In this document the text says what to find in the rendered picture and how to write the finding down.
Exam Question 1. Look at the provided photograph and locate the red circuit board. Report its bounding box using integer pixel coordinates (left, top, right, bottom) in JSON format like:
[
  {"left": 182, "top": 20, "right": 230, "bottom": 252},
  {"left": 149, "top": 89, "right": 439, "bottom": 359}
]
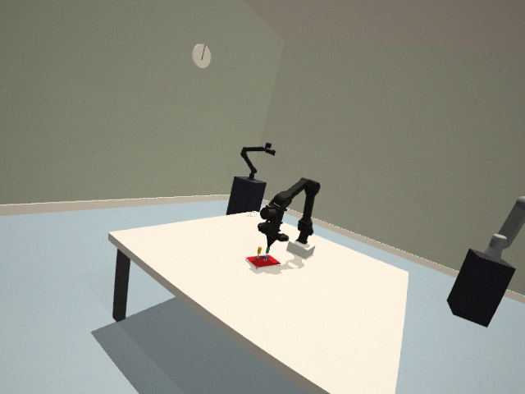
[{"left": 245, "top": 247, "right": 281, "bottom": 270}]

